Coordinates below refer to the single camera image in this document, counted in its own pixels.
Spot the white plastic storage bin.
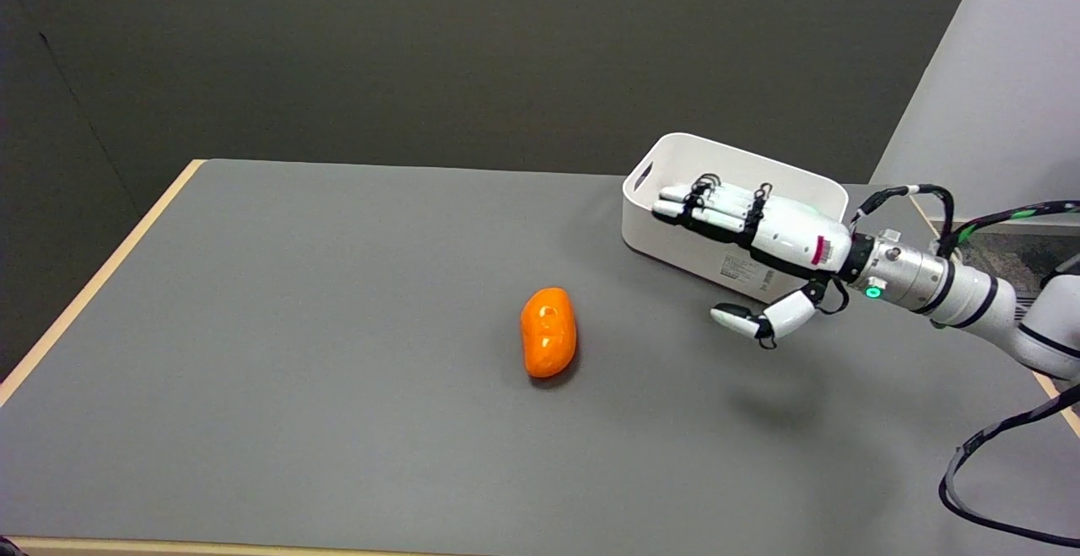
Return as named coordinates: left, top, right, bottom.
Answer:
left=622, top=132, right=850, bottom=305

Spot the gray table cover mat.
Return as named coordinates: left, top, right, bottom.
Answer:
left=0, top=159, right=1080, bottom=556

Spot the green flecked braided cable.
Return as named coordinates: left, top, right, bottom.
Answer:
left=937, top=199, right=1080, bottom=258

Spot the thick black cable loop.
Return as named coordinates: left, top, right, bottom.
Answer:
left=939, top=382, right=1080, bottom=549

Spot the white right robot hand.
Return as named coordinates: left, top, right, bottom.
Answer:
left=651, top=175, right=856, bottom=349

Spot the orange mango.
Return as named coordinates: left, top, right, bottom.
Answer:
left=520, top=287, right=579, bottom=380

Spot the printed label on bin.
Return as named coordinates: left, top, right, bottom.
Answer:
left=719, top=252, right=774, bottom=292

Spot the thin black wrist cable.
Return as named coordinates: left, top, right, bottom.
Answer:
left=848, top=184, right=959, bottom=258

